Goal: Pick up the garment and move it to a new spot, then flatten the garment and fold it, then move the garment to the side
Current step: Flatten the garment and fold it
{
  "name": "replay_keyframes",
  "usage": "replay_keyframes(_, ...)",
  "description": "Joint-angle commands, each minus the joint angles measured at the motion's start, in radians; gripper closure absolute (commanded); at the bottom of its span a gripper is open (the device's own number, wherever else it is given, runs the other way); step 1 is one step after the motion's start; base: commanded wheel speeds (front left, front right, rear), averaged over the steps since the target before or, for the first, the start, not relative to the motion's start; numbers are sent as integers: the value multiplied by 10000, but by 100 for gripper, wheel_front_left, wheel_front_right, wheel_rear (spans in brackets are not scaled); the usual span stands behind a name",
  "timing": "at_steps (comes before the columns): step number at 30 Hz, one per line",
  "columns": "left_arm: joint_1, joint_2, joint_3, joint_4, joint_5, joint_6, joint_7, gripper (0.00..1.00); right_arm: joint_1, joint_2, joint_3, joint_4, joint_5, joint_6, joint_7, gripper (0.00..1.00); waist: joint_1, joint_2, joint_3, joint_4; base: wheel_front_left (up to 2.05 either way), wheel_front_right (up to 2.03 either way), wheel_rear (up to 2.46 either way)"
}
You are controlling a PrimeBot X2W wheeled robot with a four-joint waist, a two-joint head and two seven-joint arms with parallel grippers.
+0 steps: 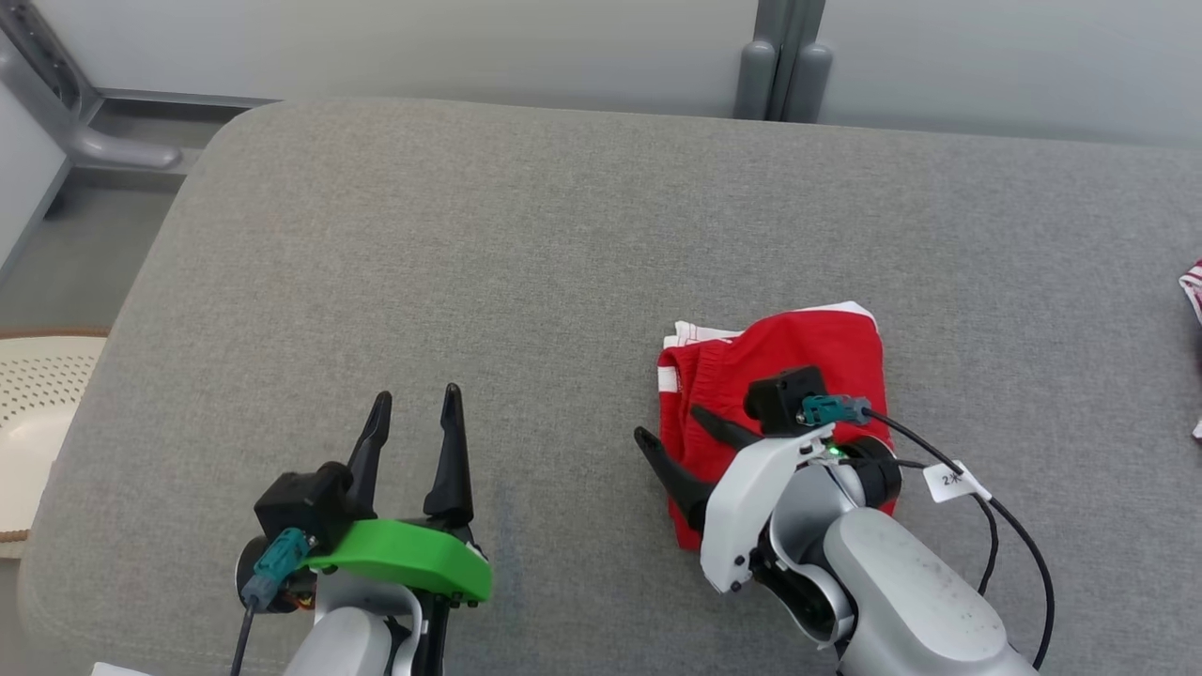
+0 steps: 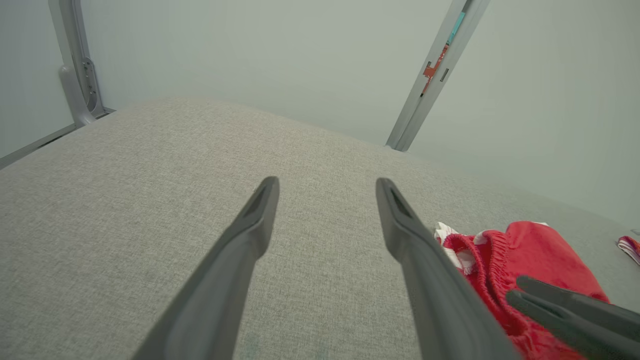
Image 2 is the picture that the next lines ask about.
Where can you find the red shorts with white stripes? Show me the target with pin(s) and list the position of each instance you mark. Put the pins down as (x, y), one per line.
(540, 250)

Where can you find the grey metal partition post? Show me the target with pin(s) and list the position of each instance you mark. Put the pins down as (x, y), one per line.
(425, 100)
(75, 95)

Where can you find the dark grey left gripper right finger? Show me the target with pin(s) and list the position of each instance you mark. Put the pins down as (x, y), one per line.
(440, 310)

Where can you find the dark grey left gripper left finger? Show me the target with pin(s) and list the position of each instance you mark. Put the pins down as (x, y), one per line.
(215, 300)

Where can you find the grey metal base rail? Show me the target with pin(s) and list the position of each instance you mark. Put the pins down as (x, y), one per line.
(35, 145)

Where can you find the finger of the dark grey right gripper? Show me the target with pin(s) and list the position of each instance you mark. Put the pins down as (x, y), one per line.
(590, 310)
(590, 340)

